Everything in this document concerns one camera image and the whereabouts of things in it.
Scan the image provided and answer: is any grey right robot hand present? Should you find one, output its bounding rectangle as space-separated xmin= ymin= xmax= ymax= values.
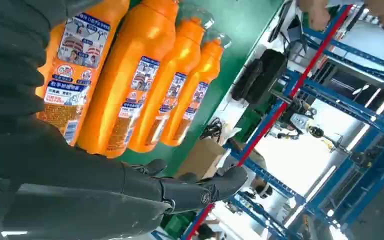
xmin=0 ymin=117 xmax=249 ymax=240

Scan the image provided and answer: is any green crate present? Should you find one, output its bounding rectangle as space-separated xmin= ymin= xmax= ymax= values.
xmin=234 ymin=107 xmax=263 ymax=144
xmin=160 ymin=211 xmax=197 ymax=239

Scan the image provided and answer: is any brown cardboard box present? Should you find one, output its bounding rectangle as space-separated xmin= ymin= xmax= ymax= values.
xmin=175 ymin=138 xmax=228 ymax=181

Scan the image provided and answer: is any person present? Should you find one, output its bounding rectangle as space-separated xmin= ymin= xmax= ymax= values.
xmin=296 ymin=0 xmax=384 ymax=34
xmin=225 ymin=142 xmax=274 ymax=200

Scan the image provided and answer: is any black hard case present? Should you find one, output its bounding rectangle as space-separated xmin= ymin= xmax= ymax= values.
xmin=244 ymin=48 xmax=288 ymax=106

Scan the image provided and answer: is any green table mat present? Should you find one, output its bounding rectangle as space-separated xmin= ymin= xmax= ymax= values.
xmin=116 ymin=0 xmax=285 ymax=178

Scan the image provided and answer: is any red metal beam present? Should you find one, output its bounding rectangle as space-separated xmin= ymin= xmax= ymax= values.
xmin=182 ymin=4 xmax=354 ymax=240

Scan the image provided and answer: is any black stand with round head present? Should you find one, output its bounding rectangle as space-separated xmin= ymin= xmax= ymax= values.
xmin=308 ymin=125 xmax=354 ymax=156

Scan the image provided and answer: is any blue metal shelving rack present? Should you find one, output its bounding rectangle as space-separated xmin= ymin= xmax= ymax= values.
xmin=182 ymin=4 xmax=384 ymax=240

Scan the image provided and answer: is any black cable bundle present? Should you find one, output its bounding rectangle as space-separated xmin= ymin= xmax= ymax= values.
xmin=199 ymin=116 xmax=224 ymax=142

